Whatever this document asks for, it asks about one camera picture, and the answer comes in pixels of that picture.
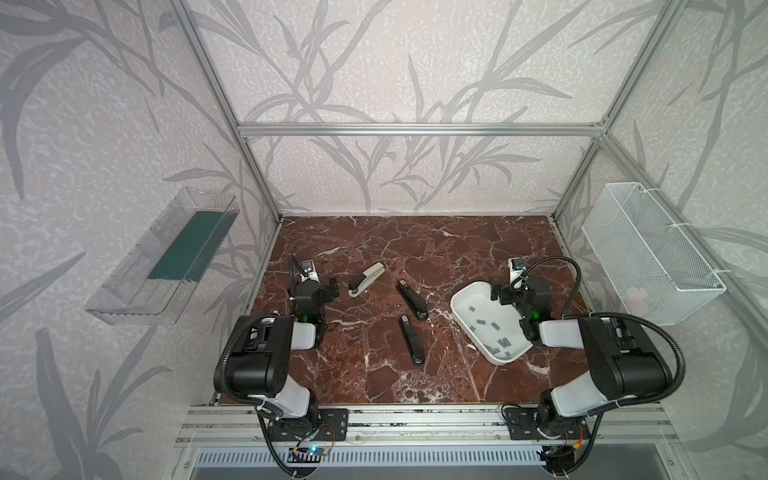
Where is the beige stapler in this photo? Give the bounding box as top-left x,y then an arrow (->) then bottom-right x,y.
348,262 -> 386,298

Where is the black stapler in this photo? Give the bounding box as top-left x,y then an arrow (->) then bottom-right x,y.
396,280 -> 429,320
398,315 -> 425,365

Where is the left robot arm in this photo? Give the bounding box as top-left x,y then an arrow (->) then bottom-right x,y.
213,278 -> 339,429

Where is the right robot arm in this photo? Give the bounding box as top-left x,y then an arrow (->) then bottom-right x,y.
490,275 -> 686,427

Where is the white oval tray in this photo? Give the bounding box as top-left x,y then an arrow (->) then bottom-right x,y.
450,281 -> 533,366

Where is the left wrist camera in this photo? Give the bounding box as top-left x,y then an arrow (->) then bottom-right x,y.
300,260 -> 319,282

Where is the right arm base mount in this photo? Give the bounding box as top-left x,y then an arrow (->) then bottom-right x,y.
500,404 -> 591,443

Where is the white wire basket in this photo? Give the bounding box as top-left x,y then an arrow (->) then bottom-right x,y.
582,182 -> 727,326

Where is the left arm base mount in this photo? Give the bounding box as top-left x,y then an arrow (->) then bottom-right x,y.
267,408 -> 350,442

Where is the clear plastic wall bin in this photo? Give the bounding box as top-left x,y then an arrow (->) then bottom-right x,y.
85,187 -> 240,326

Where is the aluminium front rail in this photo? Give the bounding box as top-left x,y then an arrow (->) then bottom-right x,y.
175,404 -> 679,447

